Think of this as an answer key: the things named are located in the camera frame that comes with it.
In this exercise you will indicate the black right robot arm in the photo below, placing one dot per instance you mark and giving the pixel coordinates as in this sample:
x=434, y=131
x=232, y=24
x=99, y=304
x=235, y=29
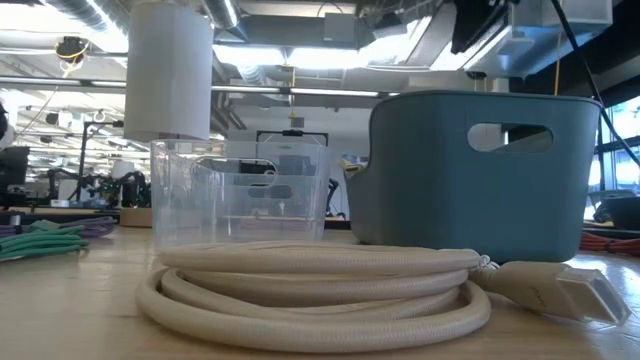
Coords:
x=482, y=25

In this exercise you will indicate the small white background lamp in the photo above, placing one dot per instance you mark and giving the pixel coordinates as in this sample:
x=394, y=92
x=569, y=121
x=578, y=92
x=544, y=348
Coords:
x=122, y=169

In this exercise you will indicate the white shade table lamp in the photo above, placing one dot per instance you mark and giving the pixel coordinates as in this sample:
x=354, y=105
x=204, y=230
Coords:
x=167, y=75

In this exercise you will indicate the black background bin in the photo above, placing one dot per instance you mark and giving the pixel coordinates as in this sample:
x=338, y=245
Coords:
x=625, y=212

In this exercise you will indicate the short silver metal post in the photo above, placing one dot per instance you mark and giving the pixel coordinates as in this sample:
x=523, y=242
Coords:
x=15, y=220

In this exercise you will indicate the black background robot arms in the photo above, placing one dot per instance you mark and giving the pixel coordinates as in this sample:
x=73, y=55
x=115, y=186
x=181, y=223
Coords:
x=130, y=187

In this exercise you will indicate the black background stand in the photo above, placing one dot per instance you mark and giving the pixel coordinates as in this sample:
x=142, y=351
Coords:
x=82, y=160

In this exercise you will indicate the dark background monitor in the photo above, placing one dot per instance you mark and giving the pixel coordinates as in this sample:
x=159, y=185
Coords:
x=12, y=167

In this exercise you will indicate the clear plastic storage bin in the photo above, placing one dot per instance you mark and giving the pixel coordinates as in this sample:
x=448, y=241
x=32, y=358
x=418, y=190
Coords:
x=235, y=215

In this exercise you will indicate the black background rig frame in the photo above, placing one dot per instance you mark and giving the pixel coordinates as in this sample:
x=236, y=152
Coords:
x=292, y=133

